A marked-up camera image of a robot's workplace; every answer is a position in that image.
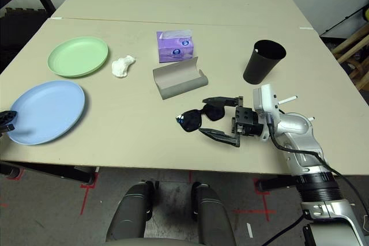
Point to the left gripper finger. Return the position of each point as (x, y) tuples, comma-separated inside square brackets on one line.
[(5, 128), (8, 116)]

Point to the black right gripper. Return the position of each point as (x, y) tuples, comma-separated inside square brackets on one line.
[(249, 122)]

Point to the black sunglasses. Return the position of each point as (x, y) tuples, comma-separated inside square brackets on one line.
[(190, 120)]

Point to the blue plastic plate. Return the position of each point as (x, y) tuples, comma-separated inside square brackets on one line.
[(49, 110)]

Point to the grey glasses case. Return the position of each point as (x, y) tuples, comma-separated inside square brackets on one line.
[(178, 84)]

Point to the white tissue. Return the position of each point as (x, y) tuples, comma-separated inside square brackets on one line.
[(122, 66)]

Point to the black plastic cup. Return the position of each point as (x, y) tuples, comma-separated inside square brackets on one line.
[(259, 67)]

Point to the black table foot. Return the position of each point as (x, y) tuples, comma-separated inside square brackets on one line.
[(72, 174), (276, 184)]

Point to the purple tissue pack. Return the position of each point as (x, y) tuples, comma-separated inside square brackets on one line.
[(176, 53)]

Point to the green plastic plate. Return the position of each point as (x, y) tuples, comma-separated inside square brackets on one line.
[(78, 56)]

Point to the grey right robot leg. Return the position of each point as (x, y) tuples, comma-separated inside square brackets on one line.
[(214, 211)]

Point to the grey robot leg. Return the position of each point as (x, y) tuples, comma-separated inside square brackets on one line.
[(129, 208), (214, 211)]

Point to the red floor tape cross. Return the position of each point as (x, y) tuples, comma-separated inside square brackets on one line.
[(265, 202)]

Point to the red floor tape mark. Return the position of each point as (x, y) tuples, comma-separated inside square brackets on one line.
[(85, 200)]

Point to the white floor tape strip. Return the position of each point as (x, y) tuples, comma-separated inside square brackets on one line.
[(250, 229)]

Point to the grey left robot leg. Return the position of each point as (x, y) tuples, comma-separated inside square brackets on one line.
[(129, 208)]

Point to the yellow-green object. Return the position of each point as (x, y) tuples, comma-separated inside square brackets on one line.
[(367, 15)]

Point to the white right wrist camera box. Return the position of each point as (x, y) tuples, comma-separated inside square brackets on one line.
[(263, 96)]

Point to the wooden frame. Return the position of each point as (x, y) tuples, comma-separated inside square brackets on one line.
[(350, 37)]

